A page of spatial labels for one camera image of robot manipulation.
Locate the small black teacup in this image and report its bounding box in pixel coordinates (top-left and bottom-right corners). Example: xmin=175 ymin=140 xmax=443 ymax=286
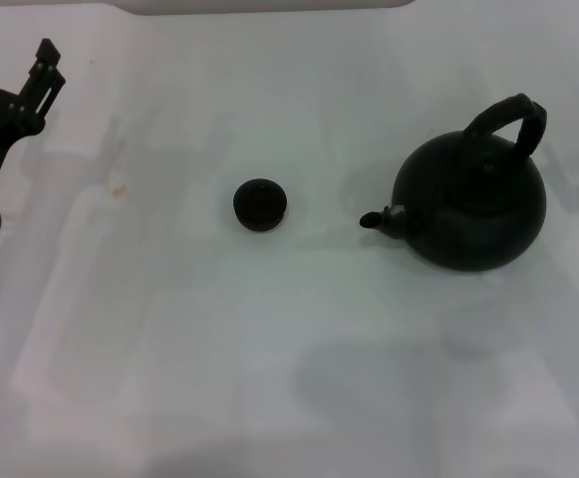
xmin=231 ymin=176 xmax=289 ymax=232

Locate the black round teapot with handle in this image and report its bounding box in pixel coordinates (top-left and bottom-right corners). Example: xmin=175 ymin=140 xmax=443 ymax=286
xmin=359 ymin=92 xmax=549 ymax=274

